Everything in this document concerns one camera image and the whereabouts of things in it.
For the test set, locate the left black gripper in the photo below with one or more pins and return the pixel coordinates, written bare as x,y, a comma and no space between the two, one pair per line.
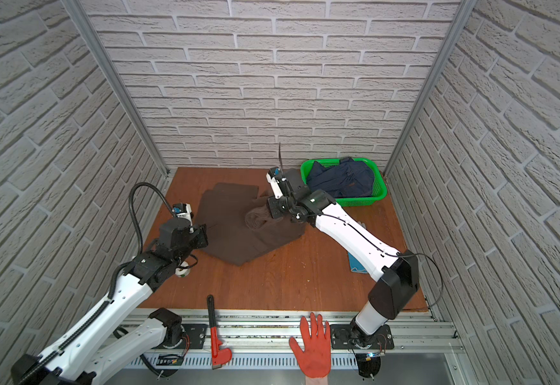
197,238

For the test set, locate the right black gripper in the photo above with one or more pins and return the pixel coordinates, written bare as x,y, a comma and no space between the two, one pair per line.
275,211

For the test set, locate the brown trousers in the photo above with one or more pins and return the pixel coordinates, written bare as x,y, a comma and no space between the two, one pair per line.
239,225

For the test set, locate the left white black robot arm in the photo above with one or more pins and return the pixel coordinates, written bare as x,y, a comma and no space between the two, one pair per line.
80,356

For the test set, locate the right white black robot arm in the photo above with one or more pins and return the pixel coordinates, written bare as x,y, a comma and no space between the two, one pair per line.
396,274

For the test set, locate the navy blue trousers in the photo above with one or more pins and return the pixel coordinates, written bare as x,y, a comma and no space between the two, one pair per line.
348,179

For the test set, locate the red gloved hand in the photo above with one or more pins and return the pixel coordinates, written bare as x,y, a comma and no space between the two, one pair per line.
314,358

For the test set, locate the white tape roll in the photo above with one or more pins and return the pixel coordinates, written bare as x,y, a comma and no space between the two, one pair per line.
183,270

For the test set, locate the green plastic basket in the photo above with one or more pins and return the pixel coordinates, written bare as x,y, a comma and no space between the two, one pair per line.
379,188

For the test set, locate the small black electronics box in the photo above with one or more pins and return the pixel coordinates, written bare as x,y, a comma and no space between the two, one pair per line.
169,360

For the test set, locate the red pipe wrench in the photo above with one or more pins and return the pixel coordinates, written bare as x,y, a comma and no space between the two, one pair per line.
220,355

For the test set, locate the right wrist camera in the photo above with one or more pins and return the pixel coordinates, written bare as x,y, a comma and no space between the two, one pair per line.
274,178

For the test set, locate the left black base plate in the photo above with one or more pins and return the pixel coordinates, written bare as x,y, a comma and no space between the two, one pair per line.
187,336

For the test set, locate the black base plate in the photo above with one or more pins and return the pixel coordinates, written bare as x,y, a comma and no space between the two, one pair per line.
350,337
187,336

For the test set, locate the aluminium rail frame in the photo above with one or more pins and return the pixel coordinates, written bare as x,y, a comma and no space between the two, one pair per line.
259,340

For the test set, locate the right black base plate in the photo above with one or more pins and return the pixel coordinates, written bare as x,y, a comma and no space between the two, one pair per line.
350,337

